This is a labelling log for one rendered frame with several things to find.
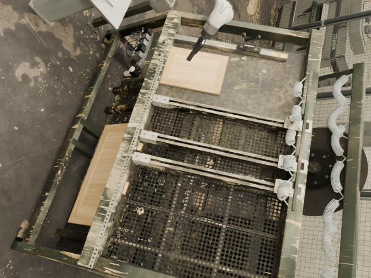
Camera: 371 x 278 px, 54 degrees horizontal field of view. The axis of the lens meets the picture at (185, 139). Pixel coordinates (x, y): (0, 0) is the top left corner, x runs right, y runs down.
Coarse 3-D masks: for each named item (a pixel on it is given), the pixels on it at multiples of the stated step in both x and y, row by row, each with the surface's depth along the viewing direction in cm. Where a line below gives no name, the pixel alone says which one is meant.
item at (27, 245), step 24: (144, 24) 345; (96, 72) 339; (120, 96) 342; (120, 120) 324; (72, 144) 307; (216, 168) 382; (48, 192) 287; (24, 240) 273; (72, 240) 281; (72, 264) 302
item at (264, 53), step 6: (174, 36) 309; (180, 36) 309; (186, 36) 308; (180, 42) 311; (186, 42) 309; (192, 42) 307; (210, 42) 305; (216, 42) 305; (222, 42) 304; (216, 48) 305; (222, 48) 303; (228, 48) 302; (234, 48) 302; (246, 54) 303; (252, 54) 301; (258, 54) 299; (264, 54) 298; (270, 54) 298; (282, 60) 298
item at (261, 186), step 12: (144, 156) 258; (168, 168) 256; (180, 168) 254; (192, 168) 255; (204, 168) 253; (216, 180) 254; (228, 180) 249; (240, 180) 249; (252, 180) 248; (276, 180) 244; (264, 192) 250; (276, 192) 240; (288, 192) 240
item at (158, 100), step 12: (156, 96) 280; (168, 108) 283; (180, 108) 278; (192, 108) 274; (204, 108) 275; (216, 108) 274; (228, 120) 276; (240, 120) 272; (252, 120) 268; (264, 120) 271; (276, 120) 268; (288, 120) 263; (300, 120) 262
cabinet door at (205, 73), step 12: (180, 48) 306; (168, 60) 301; (180, 60) 301; (192, 60) 300; (204, 60) 300; (216, 60) 299; (168, 72) 296; (180, 72) 296; (192, 72) 295; (204, 72) 295; (216, 72) 294; (168, 84) 291; (180, 84) 290; (192, 84) 290; (204, 84) 290; (216, 84) 289
